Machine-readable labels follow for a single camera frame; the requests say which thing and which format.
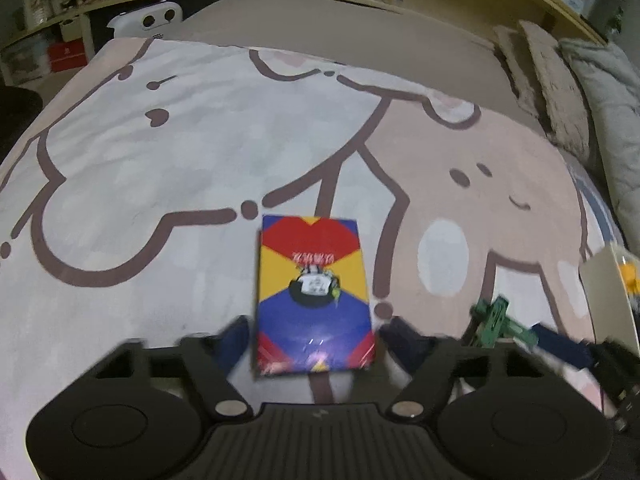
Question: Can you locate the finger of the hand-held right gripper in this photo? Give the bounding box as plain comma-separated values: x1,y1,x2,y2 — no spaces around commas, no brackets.
530,322,601,371

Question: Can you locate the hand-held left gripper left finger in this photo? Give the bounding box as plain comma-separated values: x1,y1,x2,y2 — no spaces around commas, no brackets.
87,315,251,418

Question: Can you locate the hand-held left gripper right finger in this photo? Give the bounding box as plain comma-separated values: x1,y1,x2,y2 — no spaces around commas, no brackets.
380,316,566,418

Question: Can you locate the beige storage box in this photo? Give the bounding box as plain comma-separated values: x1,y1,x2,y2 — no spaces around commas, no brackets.
577,242,640,346

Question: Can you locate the green toy plane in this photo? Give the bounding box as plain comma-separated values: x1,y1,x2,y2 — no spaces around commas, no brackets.
462,296,543,350

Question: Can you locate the red yellow blue card box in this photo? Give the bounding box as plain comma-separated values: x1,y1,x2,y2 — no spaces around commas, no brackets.
252,214,377,378

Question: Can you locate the yellow toy with grey base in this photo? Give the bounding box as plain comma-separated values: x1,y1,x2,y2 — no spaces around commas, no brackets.
617,255,640,298

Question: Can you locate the cartoon printed blanket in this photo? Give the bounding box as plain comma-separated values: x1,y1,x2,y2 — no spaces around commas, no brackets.
0,35,601,411

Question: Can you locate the grey quilted comforter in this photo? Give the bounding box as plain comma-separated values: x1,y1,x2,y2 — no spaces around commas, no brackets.
557,37,640,246

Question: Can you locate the large fuzzy beige pillow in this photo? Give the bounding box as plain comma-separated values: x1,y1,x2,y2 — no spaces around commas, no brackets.
517,20,593,161

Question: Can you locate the small fuzzy beige pillow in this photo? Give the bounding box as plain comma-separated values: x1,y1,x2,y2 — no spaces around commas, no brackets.
492,24,543,118

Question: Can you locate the black cushion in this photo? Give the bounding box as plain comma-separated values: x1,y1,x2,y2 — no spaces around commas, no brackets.
0,85,43,161

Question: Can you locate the beige bed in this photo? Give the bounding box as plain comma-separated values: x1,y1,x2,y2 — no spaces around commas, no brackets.
182,0,566,151

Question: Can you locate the white fan heater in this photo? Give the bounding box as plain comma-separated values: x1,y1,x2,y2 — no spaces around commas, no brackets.
106,0,183,41

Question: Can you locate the clear storage bin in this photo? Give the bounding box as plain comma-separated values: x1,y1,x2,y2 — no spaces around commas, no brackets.
0,42,51,86

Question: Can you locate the clear jar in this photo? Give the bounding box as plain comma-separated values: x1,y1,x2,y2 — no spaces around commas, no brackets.
25,0,53,23

